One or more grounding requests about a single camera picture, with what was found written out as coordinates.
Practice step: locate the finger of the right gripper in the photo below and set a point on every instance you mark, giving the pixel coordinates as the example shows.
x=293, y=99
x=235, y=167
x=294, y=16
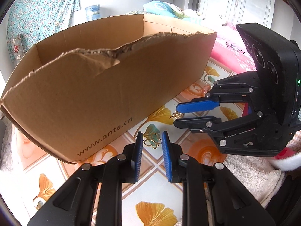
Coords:
x=195, y=122
x=197, y=106

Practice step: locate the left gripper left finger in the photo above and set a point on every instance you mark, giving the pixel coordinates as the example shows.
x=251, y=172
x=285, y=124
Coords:
x=73, y=202

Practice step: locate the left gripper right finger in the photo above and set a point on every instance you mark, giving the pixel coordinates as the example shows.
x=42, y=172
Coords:
x=210, y=193

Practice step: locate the gold link clasp jewelry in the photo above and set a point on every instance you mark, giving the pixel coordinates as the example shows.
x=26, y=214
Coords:
x=152, y=140

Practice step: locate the white fluffy towel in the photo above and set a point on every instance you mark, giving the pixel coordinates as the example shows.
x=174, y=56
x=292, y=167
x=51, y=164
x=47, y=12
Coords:
x=261, y=179

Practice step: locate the pink floral blanket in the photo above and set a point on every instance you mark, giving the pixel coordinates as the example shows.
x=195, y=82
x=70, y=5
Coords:
x=229, y=49

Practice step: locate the white door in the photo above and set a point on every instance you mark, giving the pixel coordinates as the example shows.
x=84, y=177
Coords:
x=239, y=11

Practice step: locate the turquoise folded cloth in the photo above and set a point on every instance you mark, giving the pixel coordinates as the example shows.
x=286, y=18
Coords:
x=164, y=9

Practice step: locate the brown cardboard box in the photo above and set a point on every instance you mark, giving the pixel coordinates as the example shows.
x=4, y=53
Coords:
x=78, y=90

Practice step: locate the blue white cylindrical container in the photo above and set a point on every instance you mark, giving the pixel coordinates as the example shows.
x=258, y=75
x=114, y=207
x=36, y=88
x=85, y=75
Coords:
x=92, y=12

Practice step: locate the teal floral curtain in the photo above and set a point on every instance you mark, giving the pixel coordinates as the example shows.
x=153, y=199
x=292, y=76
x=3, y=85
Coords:
x=36, y=20

